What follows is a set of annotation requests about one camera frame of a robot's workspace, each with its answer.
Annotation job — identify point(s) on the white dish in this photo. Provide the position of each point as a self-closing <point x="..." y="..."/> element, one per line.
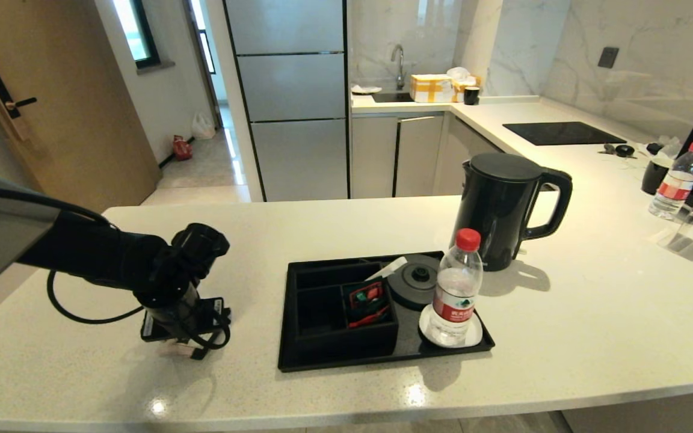
<point x="366" y="89"/>

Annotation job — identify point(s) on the black serving tray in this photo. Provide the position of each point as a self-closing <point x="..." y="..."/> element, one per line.
<point x="406" y="355"/>

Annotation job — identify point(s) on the clear water bottle red cap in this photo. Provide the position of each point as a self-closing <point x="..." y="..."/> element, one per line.
<point x="455" y="288"/>
<point x="676" y="185"/>

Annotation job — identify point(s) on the small black cup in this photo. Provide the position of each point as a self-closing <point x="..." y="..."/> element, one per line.
<point x="471" y="95"/>

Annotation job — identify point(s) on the black key fob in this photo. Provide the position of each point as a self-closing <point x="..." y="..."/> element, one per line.
<point x="624" y="150"/>

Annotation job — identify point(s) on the brown wooden door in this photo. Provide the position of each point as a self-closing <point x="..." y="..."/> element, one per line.
<point x="70" y="120"/>

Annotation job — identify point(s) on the white tea bag packet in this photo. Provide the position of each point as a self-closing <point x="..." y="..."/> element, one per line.
<point x="173" y="349"/>

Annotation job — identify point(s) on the white round coaster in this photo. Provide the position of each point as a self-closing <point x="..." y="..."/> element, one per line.
<point x="474" y="338"/>

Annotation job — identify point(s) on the chrome sink faucet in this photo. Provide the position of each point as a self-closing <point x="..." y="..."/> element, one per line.
<point x="400" y="71"/>

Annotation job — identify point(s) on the white plastic bag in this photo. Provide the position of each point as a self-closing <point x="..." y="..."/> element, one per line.
<point x="204" y="127"/>

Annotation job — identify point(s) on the black divided organizer box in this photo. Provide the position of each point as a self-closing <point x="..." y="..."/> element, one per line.
<point x="322" y="343"/>

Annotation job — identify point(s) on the white paper stick packet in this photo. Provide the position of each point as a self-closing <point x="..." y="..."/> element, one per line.
<point x="391" y="267"/>

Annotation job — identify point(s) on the grey wall socket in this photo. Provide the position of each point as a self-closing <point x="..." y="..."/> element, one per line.
<point x="609" y="57"/>

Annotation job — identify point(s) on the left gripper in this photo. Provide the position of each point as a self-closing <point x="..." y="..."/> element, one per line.
<point x="184" y="319"/>

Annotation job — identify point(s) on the grey cabinet door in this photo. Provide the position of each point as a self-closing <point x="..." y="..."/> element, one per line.
<point x="373" y="156"/>
<point x="418" y="150"/>

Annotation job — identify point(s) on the grey corner cabinet front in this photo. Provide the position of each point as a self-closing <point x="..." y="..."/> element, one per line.
<point x="452" y="156"/>

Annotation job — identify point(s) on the dark green and red box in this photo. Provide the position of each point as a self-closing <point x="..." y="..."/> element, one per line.
<point x="367" y="294"/>

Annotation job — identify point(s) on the black electric kettle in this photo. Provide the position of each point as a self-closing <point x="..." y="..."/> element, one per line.
<point x="497" y="204"/>

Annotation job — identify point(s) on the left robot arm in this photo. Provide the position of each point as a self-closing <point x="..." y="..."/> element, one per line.
<point x="94" y="252"/>

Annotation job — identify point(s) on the clear plastic wrap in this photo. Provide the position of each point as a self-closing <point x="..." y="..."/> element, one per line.
<point x="671" y="146"/>

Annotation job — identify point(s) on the red bag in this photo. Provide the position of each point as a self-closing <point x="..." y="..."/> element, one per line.
<point x="182" y="149"/>

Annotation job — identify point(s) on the black round kettle base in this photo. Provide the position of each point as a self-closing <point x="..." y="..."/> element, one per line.
<point x="412" y="282"/>

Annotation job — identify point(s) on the silver refrigerator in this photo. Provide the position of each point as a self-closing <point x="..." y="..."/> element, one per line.
<point x="292" y="78"/>

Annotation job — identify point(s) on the white tissue bundle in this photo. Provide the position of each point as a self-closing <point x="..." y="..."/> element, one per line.
<point x="459" y="73"/>

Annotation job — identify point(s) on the dark framed window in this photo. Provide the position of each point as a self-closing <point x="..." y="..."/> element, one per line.
<point x="136" y="30"/>

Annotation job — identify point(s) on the black mug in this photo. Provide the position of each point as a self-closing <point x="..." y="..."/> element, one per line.
<point x="654" y="176"/>

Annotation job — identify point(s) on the steel sink basin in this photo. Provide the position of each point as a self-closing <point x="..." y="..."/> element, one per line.
<point x="391" y="96"/>

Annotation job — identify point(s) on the small black round object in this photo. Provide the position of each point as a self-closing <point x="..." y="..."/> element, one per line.
<point x="655" y="147"/>

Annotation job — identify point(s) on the black induction cooktop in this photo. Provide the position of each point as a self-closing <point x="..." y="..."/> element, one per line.
<point x="563" y="133"/>

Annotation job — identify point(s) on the red orange packet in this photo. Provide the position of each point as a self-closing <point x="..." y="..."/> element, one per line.
<point x="370" y="317"/>

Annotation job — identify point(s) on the yellow white cardboard box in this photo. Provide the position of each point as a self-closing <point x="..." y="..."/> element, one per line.
<point x="431" y="88"/>

